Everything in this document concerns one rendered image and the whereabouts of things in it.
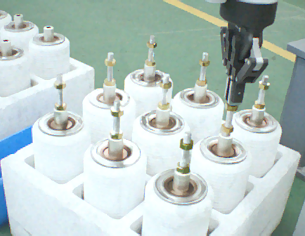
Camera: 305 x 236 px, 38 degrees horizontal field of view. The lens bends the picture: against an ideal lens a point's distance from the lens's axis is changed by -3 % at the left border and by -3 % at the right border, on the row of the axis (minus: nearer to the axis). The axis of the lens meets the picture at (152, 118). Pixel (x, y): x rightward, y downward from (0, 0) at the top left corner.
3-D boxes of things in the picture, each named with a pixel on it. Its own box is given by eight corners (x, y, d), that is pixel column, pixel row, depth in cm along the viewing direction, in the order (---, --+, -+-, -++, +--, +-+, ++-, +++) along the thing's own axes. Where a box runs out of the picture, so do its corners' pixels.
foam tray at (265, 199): (136, 149, 113) (140, 84, 104) (280, 222, 94) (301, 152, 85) (10, 234, 86) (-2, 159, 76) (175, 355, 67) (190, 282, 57)
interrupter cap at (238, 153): (197, 136, 75) (198, 133, 74) (243, 140, 75) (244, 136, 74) (200, 164, 68) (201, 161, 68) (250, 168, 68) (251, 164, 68)
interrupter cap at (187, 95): (193, 86, 90) (194, 83, 89) (226, 100, 86) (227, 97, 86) (171, 100, 85) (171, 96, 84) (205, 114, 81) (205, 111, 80)
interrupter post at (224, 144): (214, 147, 72) (218, 129, 71) (229, 147, 72) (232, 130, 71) (216, 155, 70) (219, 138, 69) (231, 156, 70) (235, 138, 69)
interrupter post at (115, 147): (105, 157, 68) (105, 139, 66) (109, 149, 70) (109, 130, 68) (121, 160, 68) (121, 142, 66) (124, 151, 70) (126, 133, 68)
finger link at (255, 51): (246, 31, 58) (239, 39, 60) (251, 65, 56) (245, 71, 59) (263, 31, 58) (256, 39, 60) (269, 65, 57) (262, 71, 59)
